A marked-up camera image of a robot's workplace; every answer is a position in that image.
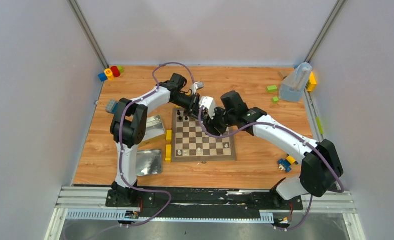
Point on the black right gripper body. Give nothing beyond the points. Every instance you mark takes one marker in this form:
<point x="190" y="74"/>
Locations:
<point x="221" y="121"/>

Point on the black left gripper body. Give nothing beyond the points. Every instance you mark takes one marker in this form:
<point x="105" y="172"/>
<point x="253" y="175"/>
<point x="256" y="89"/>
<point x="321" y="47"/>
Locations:
<point x="190" y="106"/>

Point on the wooden chess board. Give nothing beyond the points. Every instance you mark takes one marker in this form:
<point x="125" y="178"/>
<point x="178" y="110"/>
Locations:
<point x="188" y="135"/>

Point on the small yellow rectangular block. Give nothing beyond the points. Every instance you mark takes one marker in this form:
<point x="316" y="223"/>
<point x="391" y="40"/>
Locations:
<point x="169" y="136"/>

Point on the yellow arch block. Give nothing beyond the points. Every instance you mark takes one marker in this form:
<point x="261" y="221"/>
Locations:
<point x="168" y="153"/>

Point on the gold tin with white pieces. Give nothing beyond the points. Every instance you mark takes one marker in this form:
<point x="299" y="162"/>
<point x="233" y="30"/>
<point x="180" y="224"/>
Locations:
<point x="155" y="130"/>

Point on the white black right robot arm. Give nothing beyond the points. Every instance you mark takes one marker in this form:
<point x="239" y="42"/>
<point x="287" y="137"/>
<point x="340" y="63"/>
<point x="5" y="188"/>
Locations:
<point x="320" y="164"/>

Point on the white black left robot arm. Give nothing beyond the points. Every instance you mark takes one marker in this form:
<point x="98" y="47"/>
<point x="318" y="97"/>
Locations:
<point x="128" y="126"/>

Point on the black chess pieces row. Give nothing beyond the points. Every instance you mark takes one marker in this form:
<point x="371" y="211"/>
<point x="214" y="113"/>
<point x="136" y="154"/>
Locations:
<point x="181" y="116"/>

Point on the green rectangular block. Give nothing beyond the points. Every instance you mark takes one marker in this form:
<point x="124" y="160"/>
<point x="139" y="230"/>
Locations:
<point x="272" y="88"/>

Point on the small green block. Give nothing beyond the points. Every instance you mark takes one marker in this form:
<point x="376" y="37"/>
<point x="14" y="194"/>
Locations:
<point x="275" y="100"/>

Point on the silver tin lid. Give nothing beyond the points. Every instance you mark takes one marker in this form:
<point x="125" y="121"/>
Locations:
<point x="149" y="162"/>

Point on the clear blue plastic container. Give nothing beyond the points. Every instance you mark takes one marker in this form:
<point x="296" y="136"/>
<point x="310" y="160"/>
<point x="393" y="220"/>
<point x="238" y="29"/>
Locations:
<point x="292" y="87"/>

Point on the yellow blue toy car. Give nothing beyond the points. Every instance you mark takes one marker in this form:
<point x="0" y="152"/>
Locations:
<point x="285" y="164"/>

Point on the blue lego brick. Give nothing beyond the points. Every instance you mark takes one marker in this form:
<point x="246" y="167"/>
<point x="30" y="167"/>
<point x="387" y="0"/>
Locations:
<point x="114" y="108"/>

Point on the gray lego brick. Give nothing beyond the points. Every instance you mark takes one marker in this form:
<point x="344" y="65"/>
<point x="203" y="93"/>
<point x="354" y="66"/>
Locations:
<point x="109" y="105"/>

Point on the green block at corner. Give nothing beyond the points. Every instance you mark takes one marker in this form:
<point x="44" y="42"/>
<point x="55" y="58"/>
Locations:
<point x="121" y="69"/>

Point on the red cylinder block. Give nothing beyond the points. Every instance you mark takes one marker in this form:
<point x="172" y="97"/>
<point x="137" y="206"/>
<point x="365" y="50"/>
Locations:
<point x="115" y="71"/>

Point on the yellow cylinder block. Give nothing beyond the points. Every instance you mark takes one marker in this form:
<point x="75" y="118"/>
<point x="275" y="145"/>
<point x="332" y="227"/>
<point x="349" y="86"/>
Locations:
<point x="109" y="74"/>

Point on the blue cube block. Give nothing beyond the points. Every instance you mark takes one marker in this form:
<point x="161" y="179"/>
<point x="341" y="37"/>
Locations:
<point x="103" y="77"/>

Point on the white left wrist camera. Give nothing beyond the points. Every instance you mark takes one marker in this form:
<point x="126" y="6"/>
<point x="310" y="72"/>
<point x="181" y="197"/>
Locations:
<point x="196" y="86"/>

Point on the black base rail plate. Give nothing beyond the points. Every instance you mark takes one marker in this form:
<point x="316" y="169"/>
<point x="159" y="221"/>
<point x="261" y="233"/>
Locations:
<point x="201" y="203"/>

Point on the yellow block at right wall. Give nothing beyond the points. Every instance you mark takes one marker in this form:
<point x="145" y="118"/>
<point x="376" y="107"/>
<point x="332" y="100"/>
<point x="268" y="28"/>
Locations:
<point x="312" y="83"/>

